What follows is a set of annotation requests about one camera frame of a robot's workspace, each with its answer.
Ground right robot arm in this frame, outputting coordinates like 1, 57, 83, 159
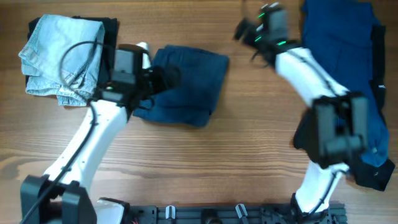
234, 1, 368, 219

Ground folded black garment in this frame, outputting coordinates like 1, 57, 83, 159
27, 16, 119, 84

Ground black garment under pile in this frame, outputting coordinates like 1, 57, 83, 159
303, 24, 395, 191

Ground black cable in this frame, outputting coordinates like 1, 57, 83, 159
19, 40, 109, 224
289, 49, 346, 215

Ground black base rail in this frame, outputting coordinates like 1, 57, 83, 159
124, 203, 348, 224

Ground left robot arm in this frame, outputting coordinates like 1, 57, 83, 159
21, 43, 181, 223

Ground left black cable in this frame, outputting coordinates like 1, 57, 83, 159
19, 40, 109, 224

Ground blue garment in pile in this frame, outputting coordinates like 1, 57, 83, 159
302, 0, 389, 167

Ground folded light blue jeans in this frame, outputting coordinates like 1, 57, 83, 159
19, 14, 105, 106

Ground navy blue shorts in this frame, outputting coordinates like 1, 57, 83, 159
133, 45, 229, 128

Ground right black cable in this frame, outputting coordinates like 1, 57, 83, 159
289, 49, 346, 215

